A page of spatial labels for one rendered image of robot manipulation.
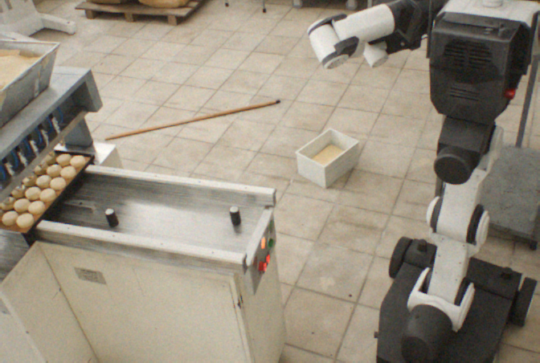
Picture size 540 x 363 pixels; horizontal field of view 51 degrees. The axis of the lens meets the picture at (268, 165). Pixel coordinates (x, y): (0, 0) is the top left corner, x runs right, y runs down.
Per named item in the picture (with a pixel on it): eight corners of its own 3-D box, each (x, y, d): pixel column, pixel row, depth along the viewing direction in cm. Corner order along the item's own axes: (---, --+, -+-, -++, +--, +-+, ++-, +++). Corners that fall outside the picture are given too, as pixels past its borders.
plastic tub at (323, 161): (331, 149, 346) (329, 128, 336) (359, 163, 333) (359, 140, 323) (296, 173, 331) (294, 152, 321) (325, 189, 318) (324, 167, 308)
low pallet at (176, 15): (77, 18, 549) (74, 7, 542) (123, -15, 606) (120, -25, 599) (187, 26, 508) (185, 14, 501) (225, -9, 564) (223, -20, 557)
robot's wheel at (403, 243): (394, 286, 253) (405, 244, 249) (384, 282, 255) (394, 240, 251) (408, 275, 270) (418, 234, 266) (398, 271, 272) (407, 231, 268)
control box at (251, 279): (244, 293, 178) (238, 263, 169) (267, 238, 195) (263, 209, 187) (255, 295, 177) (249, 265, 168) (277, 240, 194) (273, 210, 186)
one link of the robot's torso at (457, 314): (457, 338, 212) (460, 316, 204) (406, 317, 222) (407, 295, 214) (473, 299, 225) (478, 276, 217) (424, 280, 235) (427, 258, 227)
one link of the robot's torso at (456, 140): (470, 191, 171) (477, 144, 160) (428, 179, 177) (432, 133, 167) (496, 140, 189) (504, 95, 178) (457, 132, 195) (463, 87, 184)
